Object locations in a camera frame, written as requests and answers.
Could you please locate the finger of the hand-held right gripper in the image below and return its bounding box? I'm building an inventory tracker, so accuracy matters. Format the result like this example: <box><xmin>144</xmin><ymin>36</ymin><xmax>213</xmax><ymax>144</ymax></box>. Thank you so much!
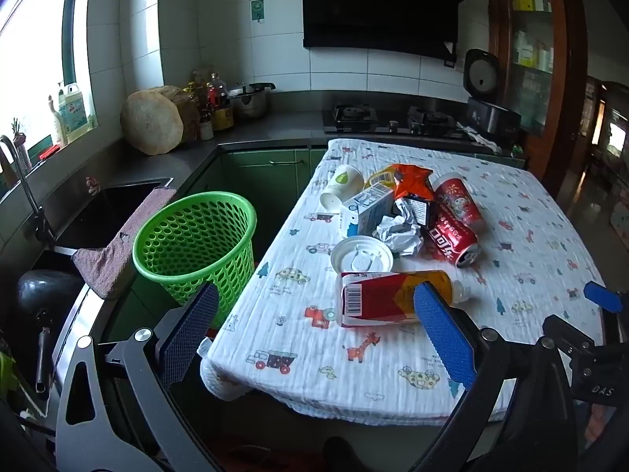
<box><xmin>542</xmin><ymin>315</ymin><xmax>599</xmax><ymax>355</ymax></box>
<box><xmin>584</xmin><ymin>280</ymin><xmax>629</xmax><ymax>314</ymax></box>

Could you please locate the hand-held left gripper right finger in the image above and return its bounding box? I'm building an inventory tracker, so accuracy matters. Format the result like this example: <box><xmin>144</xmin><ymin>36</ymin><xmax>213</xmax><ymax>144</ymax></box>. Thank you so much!
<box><xmin>413</xmin><ymin>280</ymin><xmax>593</xmax><ymax>472</ymax></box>

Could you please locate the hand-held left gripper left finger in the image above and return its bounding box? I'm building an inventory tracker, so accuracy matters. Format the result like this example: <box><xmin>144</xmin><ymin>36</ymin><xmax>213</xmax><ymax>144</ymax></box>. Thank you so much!
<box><xmin>55</xmin><ymin>281</ymin><xmax>227</xmax><ymax>472</ymax></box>

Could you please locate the orange drink bottle red label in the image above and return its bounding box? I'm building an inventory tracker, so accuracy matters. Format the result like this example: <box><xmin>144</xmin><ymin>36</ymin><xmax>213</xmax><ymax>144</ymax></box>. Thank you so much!
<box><xmin>337</xmin><ymin>269</ymin><xmax>473</xmax><ymax>329</ymax></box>

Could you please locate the red cola can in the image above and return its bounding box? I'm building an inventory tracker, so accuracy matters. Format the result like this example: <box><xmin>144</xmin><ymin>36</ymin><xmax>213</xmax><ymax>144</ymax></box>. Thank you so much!
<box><xmin>423</xmin><ymin>206</ymin><xmax>480</xmax><ymax>269</ymax></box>

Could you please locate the green plastic basket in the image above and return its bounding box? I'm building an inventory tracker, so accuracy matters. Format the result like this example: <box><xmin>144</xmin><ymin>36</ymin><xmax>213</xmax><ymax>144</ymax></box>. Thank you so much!
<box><xmin>132</xmin><ymin>192</ymin><xmax>257</xmax><ymax>328</ymax></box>

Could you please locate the white paper ball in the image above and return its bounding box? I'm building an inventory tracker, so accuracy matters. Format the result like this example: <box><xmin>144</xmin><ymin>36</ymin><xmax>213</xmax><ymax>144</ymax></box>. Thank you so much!
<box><xmin>376</xmin><ymin>199</ymin><xmax>424</xmax><ymax>257</ymax></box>

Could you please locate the white plastic cup lid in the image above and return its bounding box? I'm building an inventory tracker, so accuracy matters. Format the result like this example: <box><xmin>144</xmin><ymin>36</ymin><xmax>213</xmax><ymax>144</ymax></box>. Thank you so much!
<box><xmin>330</xmin><ymin>236</ymin><xmax>395</xmax><ymax>276</ymax></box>

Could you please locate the white blue milk carton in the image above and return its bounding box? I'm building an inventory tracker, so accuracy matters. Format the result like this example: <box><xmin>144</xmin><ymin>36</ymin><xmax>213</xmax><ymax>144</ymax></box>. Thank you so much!
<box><xmin>340</xmin><ymin>182</ymin><xmax>396</xmax><ymax>238</ymax></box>

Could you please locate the orange snack bag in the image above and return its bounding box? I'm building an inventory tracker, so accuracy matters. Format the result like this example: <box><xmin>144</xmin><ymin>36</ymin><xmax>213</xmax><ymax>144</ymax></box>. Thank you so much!
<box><xmin>390</xmin><ymin>163</ymin><xmax>437</xmax><ymax>202</ymax></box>

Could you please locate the white paper cup green drop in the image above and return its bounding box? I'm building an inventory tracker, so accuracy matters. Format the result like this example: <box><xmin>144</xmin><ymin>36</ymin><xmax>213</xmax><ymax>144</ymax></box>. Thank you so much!
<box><xmin>319</xmin><ymin>164</ymin><xmax>364</xmax><ymax>208</ymax></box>

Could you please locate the white printed tablecloth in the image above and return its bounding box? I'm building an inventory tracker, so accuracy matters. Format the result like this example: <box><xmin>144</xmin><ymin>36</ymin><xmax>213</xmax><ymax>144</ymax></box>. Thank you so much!
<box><xmin>199</xmin><ymin>138</ymin><xmax>607</xmax><ymax>426</ymax></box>

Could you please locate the pink dish cloth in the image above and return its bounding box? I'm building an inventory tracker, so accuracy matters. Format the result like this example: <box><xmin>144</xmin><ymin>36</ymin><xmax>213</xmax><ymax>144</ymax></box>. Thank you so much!
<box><xmin>71</xmin><ymin>187</ymin><xmax>178</xmax><ymax>300</ymax></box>

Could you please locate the small black box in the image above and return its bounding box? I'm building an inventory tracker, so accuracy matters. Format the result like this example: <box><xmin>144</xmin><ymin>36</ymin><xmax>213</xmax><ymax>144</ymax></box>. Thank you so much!
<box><xmin>395</xmin><ymin>195</ymin><xmax>436</xmax><ymax>229</ymax></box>

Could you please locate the red printed paper cup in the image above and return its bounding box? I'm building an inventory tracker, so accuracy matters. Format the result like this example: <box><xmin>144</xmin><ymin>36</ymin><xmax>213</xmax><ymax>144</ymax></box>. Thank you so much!
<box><xmin>432</xmin><ymin>172</ymin><xmax>485</xmax><ymax>232</ymax></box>

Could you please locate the kitchen sink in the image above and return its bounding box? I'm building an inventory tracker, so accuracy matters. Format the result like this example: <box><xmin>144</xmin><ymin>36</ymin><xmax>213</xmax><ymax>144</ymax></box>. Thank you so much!
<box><xmin>0</xmin><ymin>177</ymin><xmax>173</xmax><ymax>261</ymax></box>

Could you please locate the black wok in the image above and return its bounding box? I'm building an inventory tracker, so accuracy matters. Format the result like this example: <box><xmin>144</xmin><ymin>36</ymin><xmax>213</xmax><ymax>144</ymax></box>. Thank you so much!
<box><xmin>17</xmin><ymin>270</ymin><xmax>85</xmax><ymax>399</ymax></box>

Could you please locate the yellow plastic wrapper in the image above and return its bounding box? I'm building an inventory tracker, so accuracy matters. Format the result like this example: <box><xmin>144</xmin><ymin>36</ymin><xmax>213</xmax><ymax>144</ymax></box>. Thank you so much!
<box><xmin>364</xmin><ymin>164</ymin><xmax>401</xmax><ymax>190</ymax></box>

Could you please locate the green base cabinet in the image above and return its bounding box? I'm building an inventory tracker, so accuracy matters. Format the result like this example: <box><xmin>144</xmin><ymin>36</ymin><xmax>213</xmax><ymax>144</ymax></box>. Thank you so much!
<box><xmin>219</xmin><ymin>146</ymin><xmax>329</xmax><ymax>261</ymax></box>

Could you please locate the white crumpled rag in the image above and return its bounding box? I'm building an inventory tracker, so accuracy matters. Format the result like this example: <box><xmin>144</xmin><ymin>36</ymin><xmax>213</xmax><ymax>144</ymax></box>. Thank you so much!
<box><xmin>462</xmin><ymin>125</ymin><xmax>503</xmax><ymax>154</ymax></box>

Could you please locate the black rice cooker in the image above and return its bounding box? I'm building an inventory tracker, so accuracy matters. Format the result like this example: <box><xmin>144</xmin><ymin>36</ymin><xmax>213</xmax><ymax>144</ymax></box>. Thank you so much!
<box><xmin>463</xmin><ymin>49</ymin><xmax>522</xmax><ymax>144</ymax></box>

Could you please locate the round wooden chopping block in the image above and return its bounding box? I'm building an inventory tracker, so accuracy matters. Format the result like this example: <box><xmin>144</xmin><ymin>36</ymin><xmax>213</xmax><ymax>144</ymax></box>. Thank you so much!
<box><xmin>120</xmin><ymin>85</ymin><xmax>200</xmax><ymax>155</ymax></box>

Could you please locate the yellow label jar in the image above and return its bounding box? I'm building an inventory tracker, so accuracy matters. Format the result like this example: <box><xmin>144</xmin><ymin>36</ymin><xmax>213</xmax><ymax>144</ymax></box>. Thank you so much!
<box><xmin>211</xmin><ymin>105</ymin><xmax>234</xmax><ymax>131</ymax></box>

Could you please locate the black gas stove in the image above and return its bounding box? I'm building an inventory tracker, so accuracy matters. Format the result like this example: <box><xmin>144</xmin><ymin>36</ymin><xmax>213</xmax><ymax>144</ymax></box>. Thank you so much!
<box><xmin>323</xmin><ymin>104</ymin><xmax>473</xmax><ymax>139</ymax></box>

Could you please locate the metal faucet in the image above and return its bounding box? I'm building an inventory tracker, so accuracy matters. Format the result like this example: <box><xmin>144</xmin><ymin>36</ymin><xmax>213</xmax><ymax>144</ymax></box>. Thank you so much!
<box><xmin>0</xmin><ymin>135</ymin><xmax>55</xmax><ymax>251</ymax></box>

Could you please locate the stainless steel pot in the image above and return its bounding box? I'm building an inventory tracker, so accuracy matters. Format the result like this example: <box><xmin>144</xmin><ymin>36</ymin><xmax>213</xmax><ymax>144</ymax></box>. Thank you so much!
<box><xmin>228</xmin><ymin>83</ymin><xmax>276</xmax><ymax>120</ymax></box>

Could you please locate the yellow green bottle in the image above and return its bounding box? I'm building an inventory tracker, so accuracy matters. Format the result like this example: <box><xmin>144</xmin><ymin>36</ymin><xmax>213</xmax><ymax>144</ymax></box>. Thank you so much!
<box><xmin>188</xmin><ymin>71</ymin><xmax>207</xmax><ymax>109</ymax></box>

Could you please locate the white slim bottle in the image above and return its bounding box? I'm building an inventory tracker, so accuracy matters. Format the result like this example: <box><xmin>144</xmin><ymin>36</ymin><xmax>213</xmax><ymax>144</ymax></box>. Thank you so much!
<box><xmin>48</xmin><ymin>96</ymin><xmax>67</xmax><ymax>147</ymax></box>

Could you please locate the wooden glass door cabinet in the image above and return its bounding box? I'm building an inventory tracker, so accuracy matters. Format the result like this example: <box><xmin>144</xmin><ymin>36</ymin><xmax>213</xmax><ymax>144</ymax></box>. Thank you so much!
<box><xmin>484</xmin><ymin>0</ymin><xmax>588</xmax><ymax>183</ymax></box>

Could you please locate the large detergent bottle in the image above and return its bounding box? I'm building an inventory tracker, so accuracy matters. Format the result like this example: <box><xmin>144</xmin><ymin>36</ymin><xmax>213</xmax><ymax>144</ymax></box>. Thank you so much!
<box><xmin>58</xmin><ymin>83</ymin><xmax>89</xmax><ymax>144</ymax></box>

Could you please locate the window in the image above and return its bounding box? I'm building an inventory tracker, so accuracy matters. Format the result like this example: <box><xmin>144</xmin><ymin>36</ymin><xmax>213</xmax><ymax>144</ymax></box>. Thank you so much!
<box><xmin>0</xmin><ymin>0</ymin><xmax>85</xmax><ymax>168</ymax></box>

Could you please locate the black range hood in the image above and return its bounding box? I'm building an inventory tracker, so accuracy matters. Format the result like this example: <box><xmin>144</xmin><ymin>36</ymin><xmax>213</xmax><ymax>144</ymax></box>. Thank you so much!
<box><xmin>300</xmin><ymin>0</ymin><xmax>482</xmax><ymax>57</ymax></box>

